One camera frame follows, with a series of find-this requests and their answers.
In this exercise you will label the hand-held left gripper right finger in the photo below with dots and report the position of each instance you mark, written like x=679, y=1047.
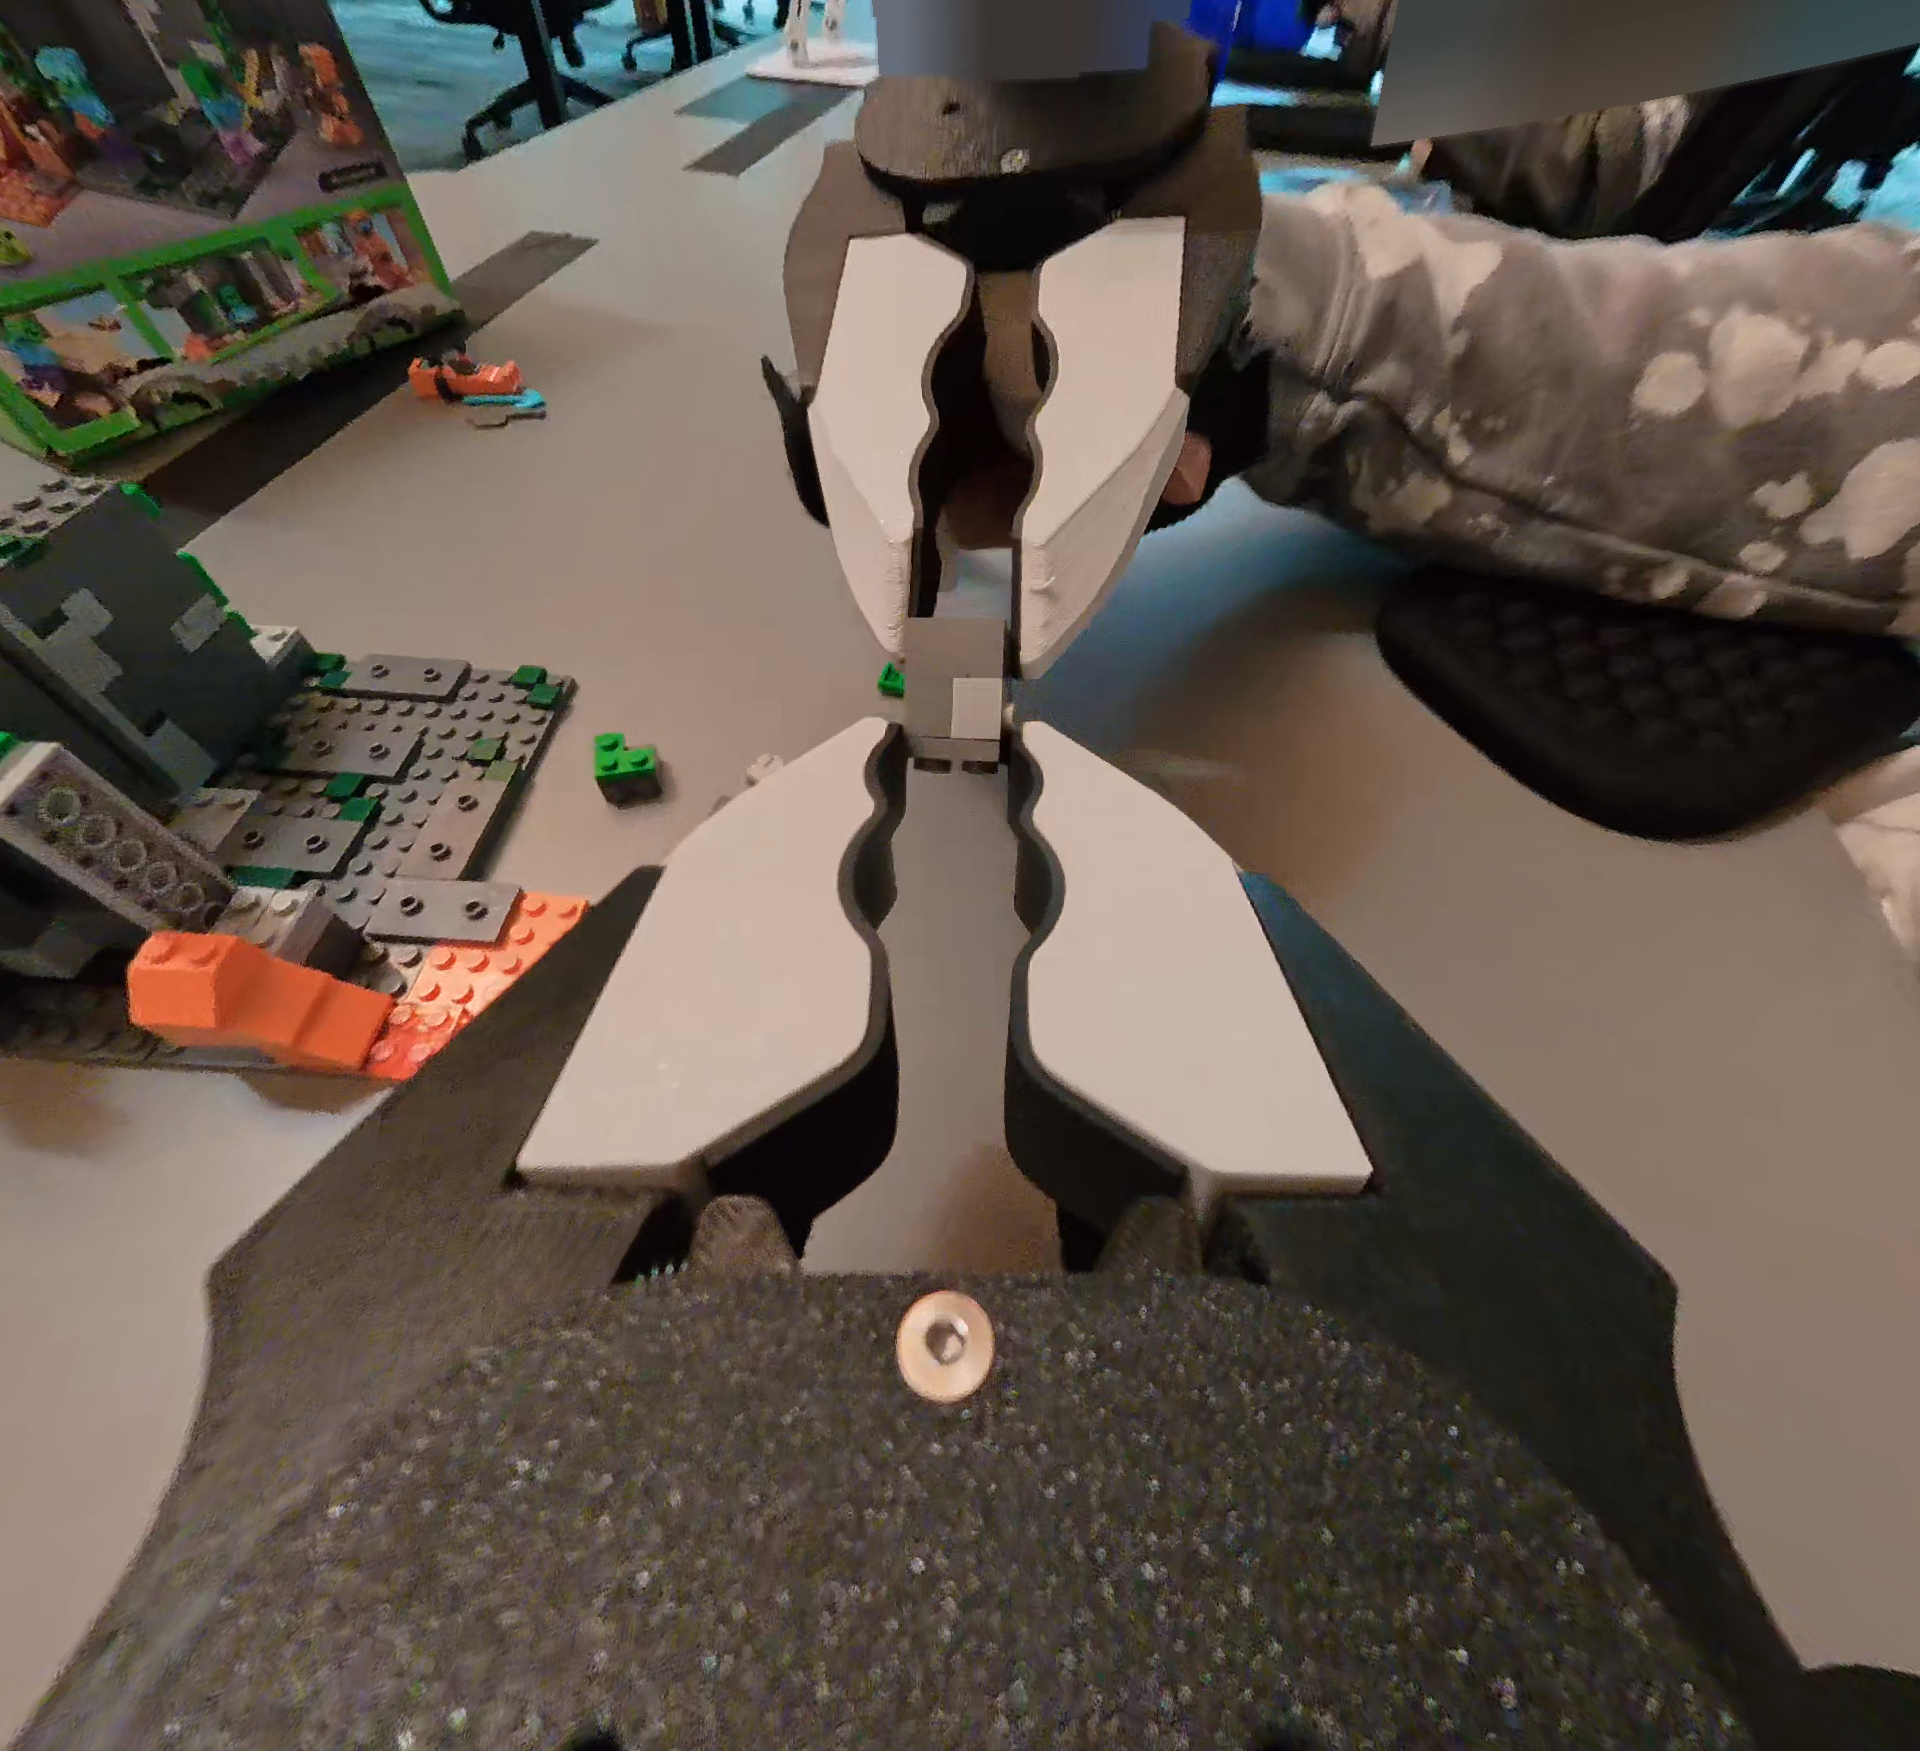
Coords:
x=1184, y=1015

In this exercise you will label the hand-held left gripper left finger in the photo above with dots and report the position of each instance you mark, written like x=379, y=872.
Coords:
x=704, y=1015

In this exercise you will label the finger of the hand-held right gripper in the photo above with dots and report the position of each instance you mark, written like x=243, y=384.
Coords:
x=870, y=356
x=1118, y=356

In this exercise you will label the light grey lego brick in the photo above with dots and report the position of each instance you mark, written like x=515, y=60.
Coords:
x=765, y=770

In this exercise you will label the green lego corner brick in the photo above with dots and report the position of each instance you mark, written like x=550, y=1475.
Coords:
x=623, y=762

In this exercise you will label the grey green lego brick stack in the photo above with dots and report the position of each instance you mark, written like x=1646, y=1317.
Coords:
x=952, y=702

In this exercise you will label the blue lego pickaxe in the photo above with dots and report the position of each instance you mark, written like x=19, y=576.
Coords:
x=518, y=400

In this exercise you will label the grey green lego building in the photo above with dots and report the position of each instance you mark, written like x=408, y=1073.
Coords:
x=375, y=762

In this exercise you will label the orange lego minifigure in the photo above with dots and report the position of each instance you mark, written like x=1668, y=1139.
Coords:
x=450, y=378

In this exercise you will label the person's right forearm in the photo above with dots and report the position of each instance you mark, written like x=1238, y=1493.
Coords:
x=1501, y=386

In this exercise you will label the green lego box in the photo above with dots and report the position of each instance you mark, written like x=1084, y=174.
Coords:
x=225, y=280

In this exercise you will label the person's right hand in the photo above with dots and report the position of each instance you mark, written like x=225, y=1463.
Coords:
x=1190, y=468

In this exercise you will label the black chair armrest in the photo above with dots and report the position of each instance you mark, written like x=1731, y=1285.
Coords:
x=1634, y=716

